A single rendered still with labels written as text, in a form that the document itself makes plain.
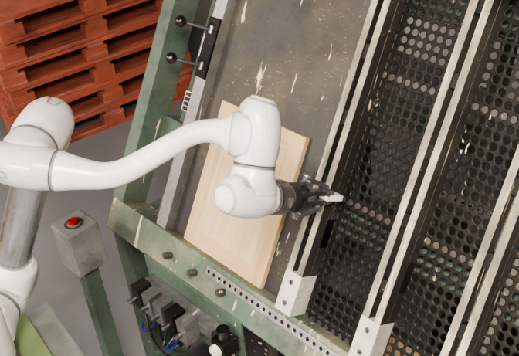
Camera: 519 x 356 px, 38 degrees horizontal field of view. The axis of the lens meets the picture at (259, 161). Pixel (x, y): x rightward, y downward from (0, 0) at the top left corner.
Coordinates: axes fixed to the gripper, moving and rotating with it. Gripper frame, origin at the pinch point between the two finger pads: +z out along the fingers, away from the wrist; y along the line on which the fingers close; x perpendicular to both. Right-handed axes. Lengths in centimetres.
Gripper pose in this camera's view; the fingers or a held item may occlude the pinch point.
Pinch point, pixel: (330, 196)
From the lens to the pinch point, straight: 206.2
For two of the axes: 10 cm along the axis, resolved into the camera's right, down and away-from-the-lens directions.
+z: 6.7, 0.3, 7.4
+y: 2.8, -9.4, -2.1
